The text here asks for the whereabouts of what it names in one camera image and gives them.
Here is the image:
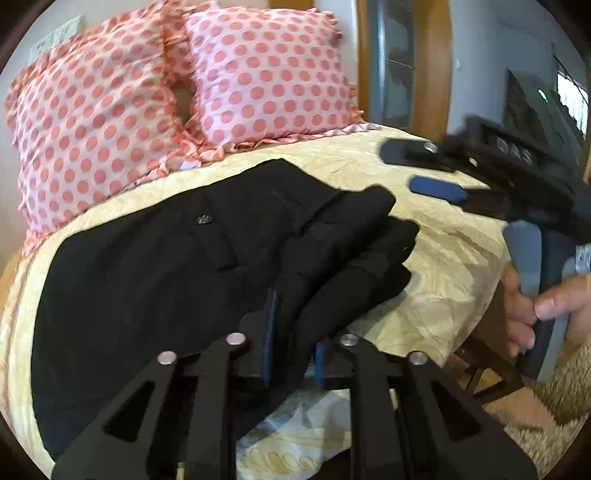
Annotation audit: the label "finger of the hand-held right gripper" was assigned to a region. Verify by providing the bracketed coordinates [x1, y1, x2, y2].
[379, 138, 458, 174]
[408, 175, 509, 217]

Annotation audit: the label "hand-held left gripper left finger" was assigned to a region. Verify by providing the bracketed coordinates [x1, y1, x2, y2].
[52, 289, 280, 480]

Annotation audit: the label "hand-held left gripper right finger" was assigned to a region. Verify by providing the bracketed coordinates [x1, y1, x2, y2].
[315, 334, 540, 480]

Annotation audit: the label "black pants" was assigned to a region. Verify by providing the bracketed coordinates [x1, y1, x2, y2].
[31, 158, 420, 462]

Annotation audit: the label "person's right hand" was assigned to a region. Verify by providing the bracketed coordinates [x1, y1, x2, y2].
[501, 264, 591, 357]

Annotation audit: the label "yellow quilted bedspread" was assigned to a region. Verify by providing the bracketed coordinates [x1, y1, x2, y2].
[0, 124, 514, 480]

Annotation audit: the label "pink polka dot pillow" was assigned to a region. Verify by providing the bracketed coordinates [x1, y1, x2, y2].
[183, 6, 366, 157]
[6, 42, 205, 256]

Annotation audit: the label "dark wooden chair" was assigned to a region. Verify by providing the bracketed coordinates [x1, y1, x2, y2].
[455, 282, 527, 407]

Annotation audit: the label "beige shaggy rug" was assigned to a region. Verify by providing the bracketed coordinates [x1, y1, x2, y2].
[493, 349, 591, 480]

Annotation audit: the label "wooden door frame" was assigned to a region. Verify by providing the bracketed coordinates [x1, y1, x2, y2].
[356, 0, 452, 140]

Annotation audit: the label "dark framed wall picture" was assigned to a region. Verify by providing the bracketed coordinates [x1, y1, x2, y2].
[502, 68, 554, 137]

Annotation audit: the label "white wall switch plate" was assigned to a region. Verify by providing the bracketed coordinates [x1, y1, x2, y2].
[28, 15, 85, 62]

